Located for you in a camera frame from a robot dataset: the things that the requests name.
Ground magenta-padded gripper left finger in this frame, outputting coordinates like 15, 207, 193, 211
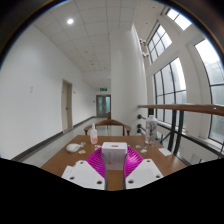
61, 147, 109, 191

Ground wooden chair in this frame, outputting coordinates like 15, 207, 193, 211
83, 119, 132, 137

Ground clear printed water bottle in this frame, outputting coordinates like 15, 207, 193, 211
144, 114, 158, 145

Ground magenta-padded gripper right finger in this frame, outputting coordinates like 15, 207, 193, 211
123, 145, 164, 191

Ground white charger block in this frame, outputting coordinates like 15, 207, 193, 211
101, 141, 128, 171

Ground arched upper window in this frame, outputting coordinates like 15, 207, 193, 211
146, 23, 173, 64

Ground wooden handrail with black posts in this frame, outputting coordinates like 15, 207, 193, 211
136, 104, 224, 158

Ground clear hand sanitizer bottle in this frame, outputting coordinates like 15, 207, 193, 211
89, 122, 99, 145

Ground glazed double door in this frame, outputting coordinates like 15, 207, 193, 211
96, 94, 112, 119

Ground beige wall door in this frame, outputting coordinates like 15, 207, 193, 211
60, 79, 74, 133

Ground wide dark-framed window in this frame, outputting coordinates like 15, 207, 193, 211
194, 38, 224, 145

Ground tall dark-framed window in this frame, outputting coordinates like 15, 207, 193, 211
153, 57, 188, 123

